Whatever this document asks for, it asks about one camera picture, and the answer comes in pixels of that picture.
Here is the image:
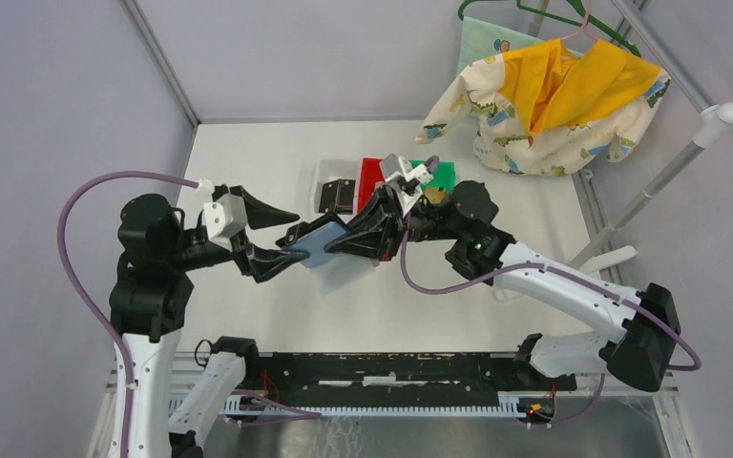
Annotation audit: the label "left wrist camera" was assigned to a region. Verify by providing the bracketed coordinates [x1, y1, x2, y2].
[202, 194, 248, 245]

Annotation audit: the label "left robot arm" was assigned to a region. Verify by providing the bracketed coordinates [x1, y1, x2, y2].
[109, 185, 307, 457]

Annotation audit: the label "black leather card holder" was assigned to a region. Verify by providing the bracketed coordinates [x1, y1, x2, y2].
[275, 214, 347, 269]

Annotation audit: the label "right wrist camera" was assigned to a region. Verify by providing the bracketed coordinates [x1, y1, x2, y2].
[379, 155, 439, 198]

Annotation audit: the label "cards in green bin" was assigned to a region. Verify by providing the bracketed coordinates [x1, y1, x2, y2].
[424, 187, 449, 204]

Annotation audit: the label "white plastic bin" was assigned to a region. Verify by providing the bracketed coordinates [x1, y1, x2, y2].
[309, 157, 361, 222]

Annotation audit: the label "green plastic bin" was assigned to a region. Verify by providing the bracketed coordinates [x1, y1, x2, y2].
[418, 160, 456, 193]

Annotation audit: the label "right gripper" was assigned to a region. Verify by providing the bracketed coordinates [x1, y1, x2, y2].
[324, 183, 464, 260]

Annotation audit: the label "red plastic bin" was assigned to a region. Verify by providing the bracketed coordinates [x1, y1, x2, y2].
[357, 157, 384, 213]

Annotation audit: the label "white clothes rack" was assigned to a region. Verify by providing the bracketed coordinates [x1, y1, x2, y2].
[492, 0, 733, 303]

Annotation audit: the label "pink clothes hanger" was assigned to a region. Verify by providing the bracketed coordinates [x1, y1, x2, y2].
[560, 0, 599, 44]

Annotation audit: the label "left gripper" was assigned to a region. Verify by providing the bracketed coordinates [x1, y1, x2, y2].
[168, 181, 310, 279]

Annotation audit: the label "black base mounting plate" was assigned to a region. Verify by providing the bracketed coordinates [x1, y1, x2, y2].
[239, 352, 577, 407]

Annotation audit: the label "yellow cream children's jacket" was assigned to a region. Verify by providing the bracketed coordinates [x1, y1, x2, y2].
[415, 39, 672, 177]

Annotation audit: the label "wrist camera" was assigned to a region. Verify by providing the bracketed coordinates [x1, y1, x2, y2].
[379, 155, 439, 198]
[202, 194, 248, 245]

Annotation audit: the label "green clothes hanger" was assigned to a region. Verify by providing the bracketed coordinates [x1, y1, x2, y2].
[456, 0, 648, 61]

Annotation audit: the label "white cable tray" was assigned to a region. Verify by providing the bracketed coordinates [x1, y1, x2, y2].
[220, 395, 554, 423]

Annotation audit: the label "light green towel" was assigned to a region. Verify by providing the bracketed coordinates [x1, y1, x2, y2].
[453, 15, 589, 124]

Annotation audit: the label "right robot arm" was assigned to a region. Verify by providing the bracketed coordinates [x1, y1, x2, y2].
[325, 180, 701, 392]

